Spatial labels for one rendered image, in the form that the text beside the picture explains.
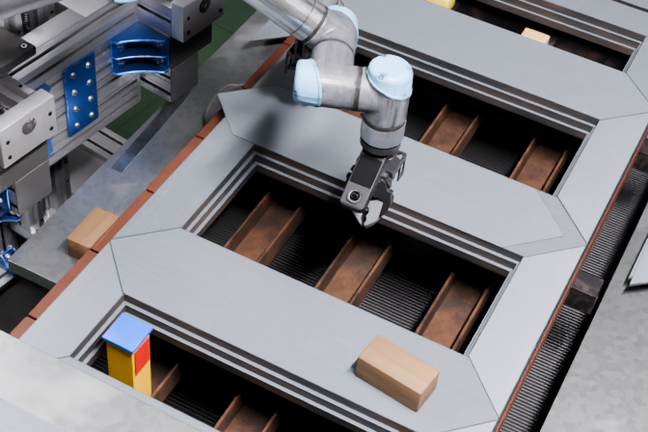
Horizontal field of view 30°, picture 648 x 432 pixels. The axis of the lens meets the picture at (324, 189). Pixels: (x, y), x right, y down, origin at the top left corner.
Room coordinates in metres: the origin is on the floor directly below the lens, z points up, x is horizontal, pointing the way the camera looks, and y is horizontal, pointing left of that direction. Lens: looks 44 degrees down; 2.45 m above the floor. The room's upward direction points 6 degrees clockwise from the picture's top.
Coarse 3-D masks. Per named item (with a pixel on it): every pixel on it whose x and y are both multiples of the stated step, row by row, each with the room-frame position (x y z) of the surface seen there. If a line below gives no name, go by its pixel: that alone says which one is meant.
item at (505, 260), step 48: (480, 0) 2.37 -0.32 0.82; (528, 0) 2.34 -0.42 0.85; (384, 48) 2.11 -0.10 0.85; (624, 48) 2.23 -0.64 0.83; (480, 96) 2.01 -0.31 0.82; (528, 96) 1.98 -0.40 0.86; (336, 192) 1.65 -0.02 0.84; (432, 240) 1.57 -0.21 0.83; (480, 240) 1.54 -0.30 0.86; (576, 240) 1.57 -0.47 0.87; (96, 336) 1.24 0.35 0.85; (192, 336) 1.26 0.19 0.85; (288, 384) 1.19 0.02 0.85
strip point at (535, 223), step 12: (528, 204) 1.65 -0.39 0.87; (540, 204) 1.65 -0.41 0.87; (528, 216) 1.62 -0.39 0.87; (540, 216) 1.62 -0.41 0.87; (552, 216) 1.62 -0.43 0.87; (516, 228) 1.58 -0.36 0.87; (528, 228) 1.59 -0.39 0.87; (540, 228) 1.59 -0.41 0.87; (552, 228) 1.59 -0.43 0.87; (504, 240) 1.55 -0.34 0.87; (516, 240) 1.55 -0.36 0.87; (528, 240) 1.55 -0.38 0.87; (540, 240) 1.56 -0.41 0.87
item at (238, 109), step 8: (256, 88) 1.90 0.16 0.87; (264, 88) 1.90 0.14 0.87; (272, 88) 1.90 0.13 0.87; (232, 96) 1.86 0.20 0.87; (240, 96) 1.87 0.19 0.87; (248, 96) 1.87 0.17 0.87; (256, 96) 1.87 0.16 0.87; (264, 96) 1.87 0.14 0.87; (232, 104) 1.84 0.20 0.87; (240, 104) 1.84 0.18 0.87; (248, 104) 1.84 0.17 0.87; (256, 104) 1.85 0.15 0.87; (224, 112) 1.81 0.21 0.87; (232, 112) 1.82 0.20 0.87; (240, 112) 1.82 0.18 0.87; (248, 112) 1.82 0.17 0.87; (232, 120) 1.79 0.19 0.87; (240, 120) 1.80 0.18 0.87; (232, 128) 1.77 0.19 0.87
